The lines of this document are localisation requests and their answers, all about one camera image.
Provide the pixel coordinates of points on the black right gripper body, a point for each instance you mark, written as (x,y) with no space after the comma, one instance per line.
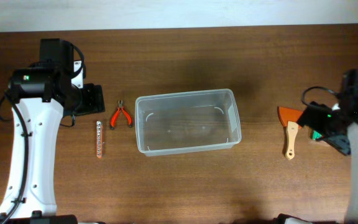
(320,119)

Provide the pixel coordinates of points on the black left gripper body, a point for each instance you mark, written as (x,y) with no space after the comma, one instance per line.
(87,101)

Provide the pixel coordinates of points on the orange scraper with wooden handle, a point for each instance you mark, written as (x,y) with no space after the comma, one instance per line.
(288,118)

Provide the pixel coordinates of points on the clear plastic container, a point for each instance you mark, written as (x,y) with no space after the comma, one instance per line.
(193,121)

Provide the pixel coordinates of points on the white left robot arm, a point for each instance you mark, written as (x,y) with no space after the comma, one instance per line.
(30,196)

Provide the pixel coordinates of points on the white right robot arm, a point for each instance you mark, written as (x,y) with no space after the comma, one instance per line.
(347,104)

